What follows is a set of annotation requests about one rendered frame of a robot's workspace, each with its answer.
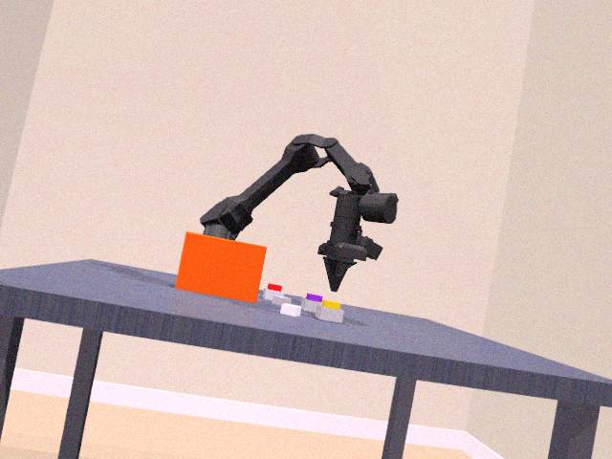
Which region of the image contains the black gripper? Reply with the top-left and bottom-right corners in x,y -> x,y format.
317,216 -> 367,293

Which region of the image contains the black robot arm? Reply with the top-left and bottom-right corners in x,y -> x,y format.
200,134 -> 399,261

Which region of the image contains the purple button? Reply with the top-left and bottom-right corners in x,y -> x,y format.
300,294 -> 322,313

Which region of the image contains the yellow button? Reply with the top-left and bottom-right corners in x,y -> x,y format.
316,300 -> 344,323

